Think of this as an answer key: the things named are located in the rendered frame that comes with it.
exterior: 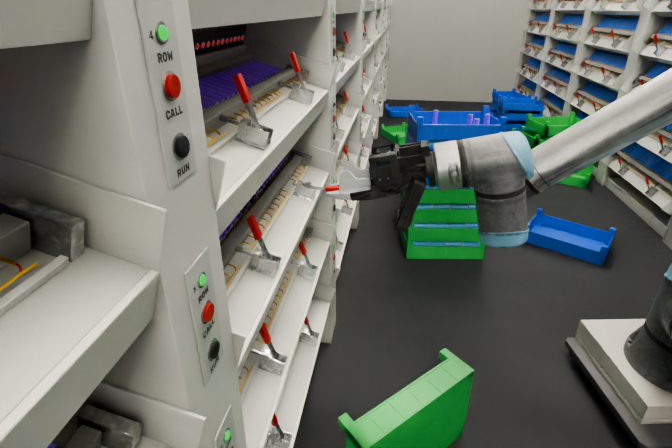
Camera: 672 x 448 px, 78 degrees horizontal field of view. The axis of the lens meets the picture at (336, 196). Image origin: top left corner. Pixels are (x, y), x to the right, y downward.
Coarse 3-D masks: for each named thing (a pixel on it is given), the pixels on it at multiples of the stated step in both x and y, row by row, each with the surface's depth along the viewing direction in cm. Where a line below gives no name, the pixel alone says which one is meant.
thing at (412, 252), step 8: (400, 232) 179; (408, 248) 162; (416, 248) 162; (424, 248) 161; (432, 248) 161; (440, 248) 161; (448, 248) 161; (456, 248) 161; (464, 248) 161; (472, 248) 161; (480, 248) 161; (408, 256) 163; (416, 256) 163; (424, 256) 163; (432, 256) 163; (440, 256) 163; (448, 256) 163; (456, 256) 163; (464, 256) 163; (472, 256) 163; (480, 256) 163
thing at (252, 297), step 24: (312, 168) 99; (288, 192) 85; (264, 216) 74; (288, 216) 77; (264, 240) 68; (288, 240) 70; (288, 264) 69; (240, 288) 57; (264, 288) 58; (240, 312) 53; (264, 312) 55; (240, 336) 43; (240, 360) 47
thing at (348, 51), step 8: (344, 32) 137; (336, 40) 154; (344, 40) 154; (352, 40) 153; (336, 48) 115; (344, 48) 153; (352, 48) 154; (360, 48) 154; (336, 56) 115; (344, 56) 140; (352, 56) 139; (360, 56) 155; (336, 64) 99; (344, 64) 115; (352, 64) 133; (336, 72) 100; (344, 72) 116; (352, 72) 142; (336, 80) 100; (344, 80) 122; (336, 88) 107
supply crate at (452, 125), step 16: (416, 112) 159; (432, 112) 159; (448, 112) 159; (464, 112) 159; (480, 112) 159; (416, 128) 143; (432, 128) 142; (448, 128) 142; (464, 128) 142; (480, 128) 142; (496, 128) 142
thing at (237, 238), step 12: (300, 156) 97; (288, 168) 89; (276, 180) 83; (288, 180) 88; (264, 192) 77; (276, 192) 79; (264, 204) 73; (276, 204) 77; (240, 228) 65; (264, 228) 69; (228, 240) 61; (240, 240) 63; (228, 252) 59; (228, 264) 58; (240, 264) 60
